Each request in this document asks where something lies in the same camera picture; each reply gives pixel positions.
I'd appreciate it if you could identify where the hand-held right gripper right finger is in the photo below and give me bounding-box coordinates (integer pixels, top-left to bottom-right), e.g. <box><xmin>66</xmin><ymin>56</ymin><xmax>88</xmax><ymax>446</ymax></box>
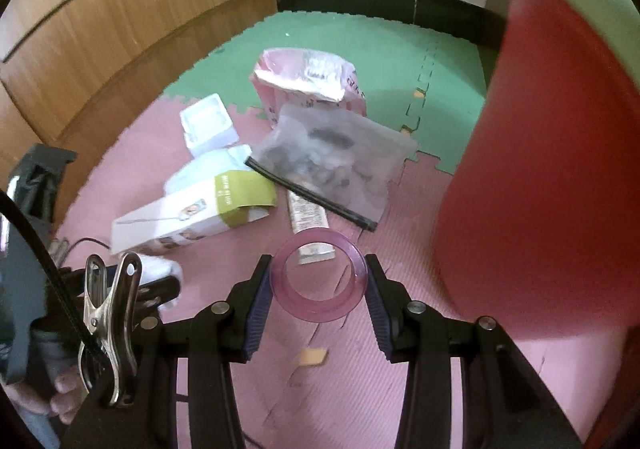
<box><xmin>364</xmin><ymin>254</ymin><xmax>583</xmax><ymax>449</ymax></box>

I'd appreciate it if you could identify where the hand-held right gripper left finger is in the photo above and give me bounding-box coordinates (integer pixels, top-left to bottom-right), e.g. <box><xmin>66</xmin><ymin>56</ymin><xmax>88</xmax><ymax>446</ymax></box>
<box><xmin>60</xmin><ymin>254</ymin><xmax>275</xmax><ymax>449</ymax></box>

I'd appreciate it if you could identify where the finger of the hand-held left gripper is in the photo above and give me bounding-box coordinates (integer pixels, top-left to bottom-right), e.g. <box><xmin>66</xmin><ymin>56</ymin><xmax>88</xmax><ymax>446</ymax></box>
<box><xmin>135</xmin><ymin>274</ymin><xmax>181</xmax><ymax>310</ymax></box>

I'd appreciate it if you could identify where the pink plastic ring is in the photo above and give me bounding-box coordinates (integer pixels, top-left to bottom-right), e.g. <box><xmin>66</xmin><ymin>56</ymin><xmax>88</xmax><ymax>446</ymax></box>
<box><xmin>270</xmin><ymin>228</ymin><xmax>370</xmax><ymax>322</ymax></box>

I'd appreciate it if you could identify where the clear zip bag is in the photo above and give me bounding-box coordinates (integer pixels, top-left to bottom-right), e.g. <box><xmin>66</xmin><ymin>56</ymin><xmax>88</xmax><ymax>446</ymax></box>
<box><xmin>244</xmin><ymin>103</ymin><xmax>421</xmax><ymax>232</ymax></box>

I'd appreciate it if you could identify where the red bucket with green rim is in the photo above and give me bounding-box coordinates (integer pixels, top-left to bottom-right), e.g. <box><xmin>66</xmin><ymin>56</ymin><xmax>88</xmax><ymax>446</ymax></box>
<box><xmin>432</xmin><ymin>0</ymin><xmax>640</xmax><ymax>449</ymax></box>

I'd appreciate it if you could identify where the pink snack packet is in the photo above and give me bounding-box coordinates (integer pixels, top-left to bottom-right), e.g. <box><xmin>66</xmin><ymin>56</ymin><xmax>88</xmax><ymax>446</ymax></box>
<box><xmin>250</xmin><ymin>48</ymin><xmax>368</xmax><ymax>127</ymax></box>

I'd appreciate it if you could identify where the person's left hand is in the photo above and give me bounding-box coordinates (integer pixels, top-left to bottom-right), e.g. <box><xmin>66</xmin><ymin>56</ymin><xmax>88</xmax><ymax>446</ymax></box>
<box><xmin>10</xmin><ymin>371</ymin><xmax>90</xmax><ymax>424</ymax></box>

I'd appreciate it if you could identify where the metal spring clip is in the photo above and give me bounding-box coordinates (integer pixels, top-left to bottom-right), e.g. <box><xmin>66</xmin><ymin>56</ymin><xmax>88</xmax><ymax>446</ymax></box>
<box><xmin>77</xmin><ymin>251</ymin><xmax>143</xmax><ymax>407</ymax></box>

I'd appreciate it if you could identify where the white and green cardboard box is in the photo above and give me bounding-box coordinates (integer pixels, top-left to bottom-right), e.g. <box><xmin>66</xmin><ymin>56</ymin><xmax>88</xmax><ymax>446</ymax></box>
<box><xmin>110</xmin><ymin>172</ymin><xmax>278</xmax><ymax>257</ymax></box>

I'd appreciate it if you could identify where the pink foam mat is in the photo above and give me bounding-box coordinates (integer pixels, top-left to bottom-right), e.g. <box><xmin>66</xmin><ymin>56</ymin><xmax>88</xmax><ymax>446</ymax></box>
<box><xmin>52</xmin><ymin>96</ymin><xmax>626</xmax><ymax>449</ymax></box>

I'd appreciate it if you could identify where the small white pink box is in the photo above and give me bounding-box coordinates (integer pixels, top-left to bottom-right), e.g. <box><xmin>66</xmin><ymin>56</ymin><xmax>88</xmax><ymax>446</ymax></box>
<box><xmin>287</xmin><ymin>191</ymin><xmax>337</xmax><ymax>266</ymax></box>

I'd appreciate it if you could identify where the white plastic tray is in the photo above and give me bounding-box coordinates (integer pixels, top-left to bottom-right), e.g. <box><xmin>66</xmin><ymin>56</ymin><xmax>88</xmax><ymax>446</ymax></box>
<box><xmin>179</xmin><ymin>93</ymin><xmax>237</xmax><ymax>154</ymax></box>

